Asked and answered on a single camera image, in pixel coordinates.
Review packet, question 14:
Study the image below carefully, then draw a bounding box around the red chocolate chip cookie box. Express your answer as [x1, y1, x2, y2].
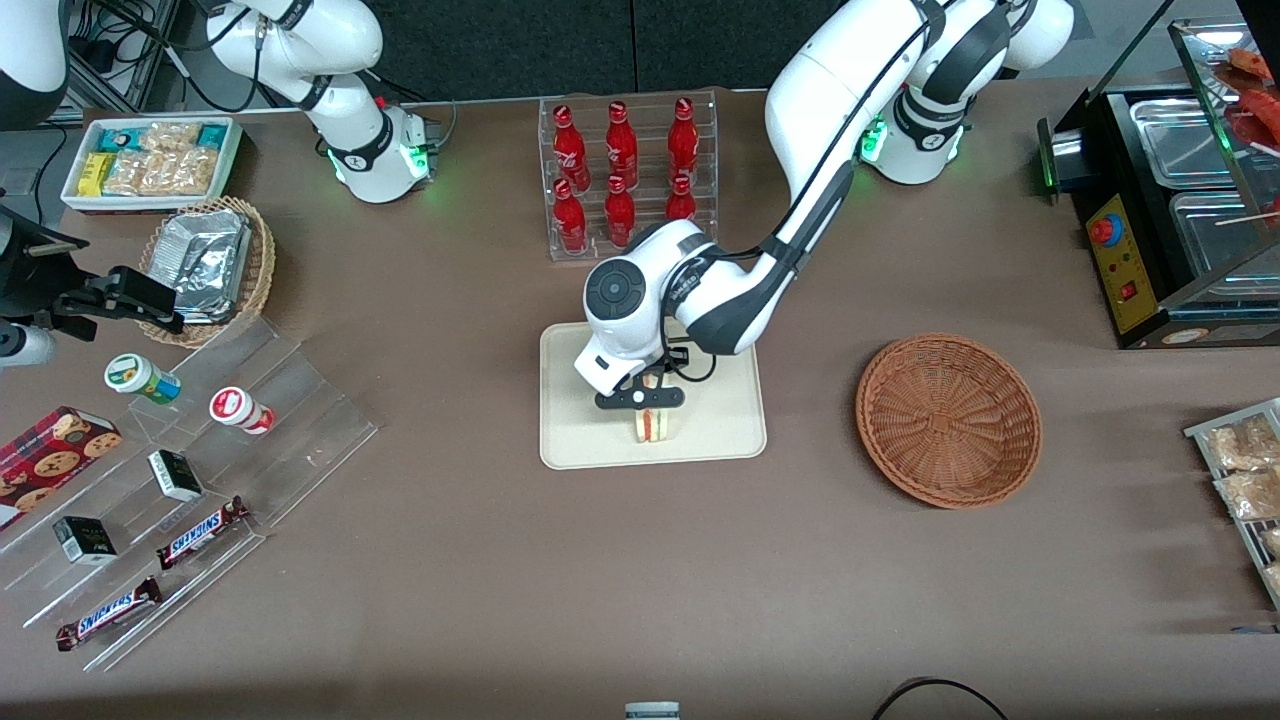
[0, 405, 123, 531]

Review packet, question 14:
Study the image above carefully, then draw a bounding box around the small black carton box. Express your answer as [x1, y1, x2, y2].
[52, 516, 119, 566]
[148, 449, 205, 503]

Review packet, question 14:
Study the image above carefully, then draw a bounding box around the red lid yogurt cup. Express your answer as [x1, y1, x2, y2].
[209, 386, 276, 436]

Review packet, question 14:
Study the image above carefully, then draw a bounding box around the silver foil wrapped package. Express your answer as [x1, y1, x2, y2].
[172, 250, 246, 324]
[150, 210, 251, 263]

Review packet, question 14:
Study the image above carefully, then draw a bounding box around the Snickers chocolate bar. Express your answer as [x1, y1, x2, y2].
[156, 496, 251, 571]
[55, 576, 163, 652]

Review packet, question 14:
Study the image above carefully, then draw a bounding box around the black glass food warmer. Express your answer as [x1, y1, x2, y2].
[1037, 0, 1280, 349]

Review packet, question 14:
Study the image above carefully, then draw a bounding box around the black cable loop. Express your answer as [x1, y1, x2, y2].
[870, 678, 1011, 720]

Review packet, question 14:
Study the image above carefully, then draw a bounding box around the empty brown wicker basket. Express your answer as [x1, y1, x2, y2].
[856, 333, 1043, 510]

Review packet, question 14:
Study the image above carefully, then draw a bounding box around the clear acrylic stepped shelf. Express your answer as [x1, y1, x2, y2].
[0, 315, 381, 673]

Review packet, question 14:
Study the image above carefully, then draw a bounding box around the black cable bundle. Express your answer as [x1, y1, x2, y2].
[60, 0, 261, 111]

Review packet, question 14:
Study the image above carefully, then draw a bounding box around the clear acrylic bottle rack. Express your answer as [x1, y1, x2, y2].
[538, 90, 721, 263]

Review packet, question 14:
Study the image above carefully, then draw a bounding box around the cream rectangular plastic tray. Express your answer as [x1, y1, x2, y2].
[540, 322, 768, 471]

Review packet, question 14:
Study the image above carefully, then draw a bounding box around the clear bag of crackers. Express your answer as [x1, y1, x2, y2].
[103, 152, 151, 196]
[140, 122, 201, 153]
[148, 148, 221, 196]

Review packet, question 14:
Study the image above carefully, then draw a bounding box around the wicker basket holding foil packs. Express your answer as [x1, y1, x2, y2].
[138, 196, 276, 349]

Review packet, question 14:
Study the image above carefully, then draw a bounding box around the tray of wrapped snacks right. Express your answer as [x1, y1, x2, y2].
[1185, 398, 1280, 611]

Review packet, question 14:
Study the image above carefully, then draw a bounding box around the green lid sunflower cup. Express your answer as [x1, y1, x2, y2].
[104, 353, 183, 405]

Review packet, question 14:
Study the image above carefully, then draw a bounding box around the white snack bin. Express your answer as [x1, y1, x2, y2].
[60, 117, 244, 214]

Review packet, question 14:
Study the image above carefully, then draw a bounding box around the steel food pan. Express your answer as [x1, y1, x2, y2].
[1168, 190, 1280, 281]
[1130, 97, 1246, 191]

